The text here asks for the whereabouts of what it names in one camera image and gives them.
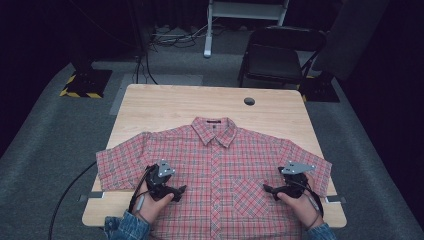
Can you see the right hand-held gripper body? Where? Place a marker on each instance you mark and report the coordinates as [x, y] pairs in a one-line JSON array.
[[296, 186]]

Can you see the black pole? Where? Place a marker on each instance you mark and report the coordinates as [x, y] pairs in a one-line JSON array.
[[138, 26]]

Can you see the person's right hand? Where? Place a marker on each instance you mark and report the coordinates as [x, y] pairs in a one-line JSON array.
[[305, 208]]

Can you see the white metal stand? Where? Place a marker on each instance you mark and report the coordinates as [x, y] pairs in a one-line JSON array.
[[208, 33]]

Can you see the grey fabric panel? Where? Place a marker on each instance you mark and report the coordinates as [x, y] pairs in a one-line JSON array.
[[350, 36]]

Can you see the black folding chair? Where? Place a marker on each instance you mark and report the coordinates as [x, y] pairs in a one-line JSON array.
[[273, 61]]

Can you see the person's left hand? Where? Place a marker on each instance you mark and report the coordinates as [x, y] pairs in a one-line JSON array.
[[150, 208]]

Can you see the black base with yellow stripes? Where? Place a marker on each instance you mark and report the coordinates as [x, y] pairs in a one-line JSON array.
[[90, 83]]

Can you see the grey tape strip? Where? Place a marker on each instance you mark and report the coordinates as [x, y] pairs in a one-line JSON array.
[[91, 196], [336, 200]]

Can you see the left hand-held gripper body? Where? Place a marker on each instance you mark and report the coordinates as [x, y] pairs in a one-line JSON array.
[[156, 180]]

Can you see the red plaid short-sleeved shirt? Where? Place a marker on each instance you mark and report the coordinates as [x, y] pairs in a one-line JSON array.
[[216, 160]]

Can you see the black stand base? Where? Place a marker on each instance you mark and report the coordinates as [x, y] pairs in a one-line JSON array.
[[320, 91]]

